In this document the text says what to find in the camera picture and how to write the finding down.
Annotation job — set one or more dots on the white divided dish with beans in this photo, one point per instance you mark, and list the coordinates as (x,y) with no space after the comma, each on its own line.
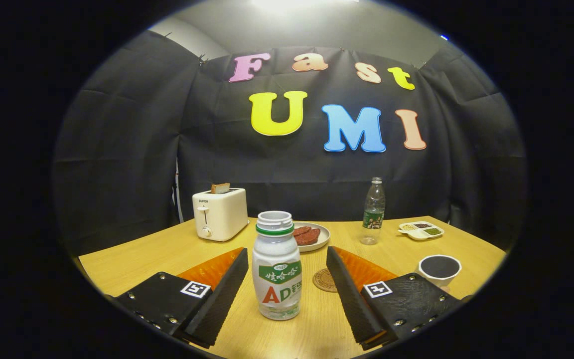
(419,234)

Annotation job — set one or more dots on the black backdrop cloth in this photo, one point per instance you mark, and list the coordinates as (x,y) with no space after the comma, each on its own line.
(127,149)

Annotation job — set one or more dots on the white juice bottle green label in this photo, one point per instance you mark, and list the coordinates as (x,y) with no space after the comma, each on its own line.
(277,259)

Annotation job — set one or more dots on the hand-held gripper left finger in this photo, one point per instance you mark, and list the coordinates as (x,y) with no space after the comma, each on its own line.
(217,304)

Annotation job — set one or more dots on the ceiling light panel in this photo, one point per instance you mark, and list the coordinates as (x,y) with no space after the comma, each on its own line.
(302,3)

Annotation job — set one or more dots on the white toaster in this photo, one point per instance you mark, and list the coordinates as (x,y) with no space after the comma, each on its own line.
(222,214)

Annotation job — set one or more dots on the round beige plate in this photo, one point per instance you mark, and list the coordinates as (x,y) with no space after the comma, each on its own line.
(325,234)

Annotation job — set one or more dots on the wooden table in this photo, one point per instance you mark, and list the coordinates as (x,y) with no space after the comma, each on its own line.
(167,249)

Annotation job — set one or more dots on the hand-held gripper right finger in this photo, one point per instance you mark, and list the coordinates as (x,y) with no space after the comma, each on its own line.
(352,299)

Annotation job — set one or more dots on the red meat slice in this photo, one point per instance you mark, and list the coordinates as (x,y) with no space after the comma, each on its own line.
(302,230)
(309,238)

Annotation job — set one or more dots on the round cork coaster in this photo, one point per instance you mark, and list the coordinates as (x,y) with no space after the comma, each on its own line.
(322,280)

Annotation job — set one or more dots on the clear plastic water bottle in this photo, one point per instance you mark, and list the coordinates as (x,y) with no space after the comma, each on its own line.
(372,219)

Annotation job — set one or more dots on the toasted bread slice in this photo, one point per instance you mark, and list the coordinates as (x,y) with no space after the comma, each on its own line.
(220,188)

